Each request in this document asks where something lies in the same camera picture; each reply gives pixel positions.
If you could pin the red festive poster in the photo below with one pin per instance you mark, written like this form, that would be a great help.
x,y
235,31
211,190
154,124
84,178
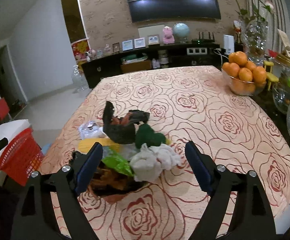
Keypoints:
x,y
79,48

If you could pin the green plastic wrapper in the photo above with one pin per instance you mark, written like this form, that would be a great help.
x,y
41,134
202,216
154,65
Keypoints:
x,y
115,161

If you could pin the clear water jug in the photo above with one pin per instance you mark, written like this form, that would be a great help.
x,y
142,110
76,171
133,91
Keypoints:
x,y
79,79

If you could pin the black wrapper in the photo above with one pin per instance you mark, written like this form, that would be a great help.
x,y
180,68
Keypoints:
x,y
122,130

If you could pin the black tv cabinet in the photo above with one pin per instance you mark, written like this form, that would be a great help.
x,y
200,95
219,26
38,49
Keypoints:
x,y
153,57

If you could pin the pink plush toy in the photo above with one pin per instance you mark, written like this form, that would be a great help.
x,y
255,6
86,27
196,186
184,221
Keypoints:
x,y
168,37

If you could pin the yellow foam net paper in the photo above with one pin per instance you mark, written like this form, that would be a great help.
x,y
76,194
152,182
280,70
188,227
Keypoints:
x,y
86,144

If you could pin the light blue globe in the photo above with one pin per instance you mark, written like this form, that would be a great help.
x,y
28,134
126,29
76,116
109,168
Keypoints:
x,y
181,32

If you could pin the red plastic mesh basket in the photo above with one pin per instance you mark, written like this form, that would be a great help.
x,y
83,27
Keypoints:
x,y
21,157

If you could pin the printed plastic snack bag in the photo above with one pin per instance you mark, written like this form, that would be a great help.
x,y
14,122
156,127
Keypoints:
x,y
91,130

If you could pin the glass bowl of oranges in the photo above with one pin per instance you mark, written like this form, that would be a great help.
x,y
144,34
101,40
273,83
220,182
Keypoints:
x,y
242,76

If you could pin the white router box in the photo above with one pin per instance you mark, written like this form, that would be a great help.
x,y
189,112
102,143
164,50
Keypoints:
x,y
229,44

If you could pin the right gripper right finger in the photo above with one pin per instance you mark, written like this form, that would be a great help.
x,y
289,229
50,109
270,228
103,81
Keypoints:
x,y
252,216

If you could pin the red chair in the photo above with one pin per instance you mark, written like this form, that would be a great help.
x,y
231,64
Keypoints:
x,y
4,109

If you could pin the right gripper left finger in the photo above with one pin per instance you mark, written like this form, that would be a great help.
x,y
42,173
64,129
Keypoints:
x,y
35,217

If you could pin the glass vase with roses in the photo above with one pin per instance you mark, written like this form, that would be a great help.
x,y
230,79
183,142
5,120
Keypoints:
x,y
254,28

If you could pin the rose patterned tablecloth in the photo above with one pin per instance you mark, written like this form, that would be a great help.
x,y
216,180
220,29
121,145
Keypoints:
x,y
185,104

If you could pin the white mesh cloth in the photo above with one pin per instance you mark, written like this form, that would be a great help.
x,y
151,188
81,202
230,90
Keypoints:
x,y
149,163

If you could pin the brown orange snack bag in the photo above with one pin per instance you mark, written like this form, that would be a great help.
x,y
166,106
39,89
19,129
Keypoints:
x,y
110,182

